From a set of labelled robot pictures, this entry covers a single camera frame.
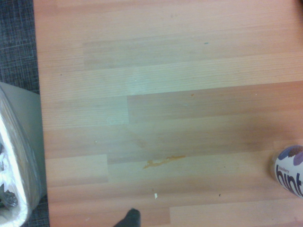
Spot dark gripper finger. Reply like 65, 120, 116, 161
113, 208, 142, 227

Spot clear hint label plastic bottle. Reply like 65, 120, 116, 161
269, 144, 303, 199

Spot beige plastic trash bin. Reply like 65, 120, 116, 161
0, 81, 48, 227

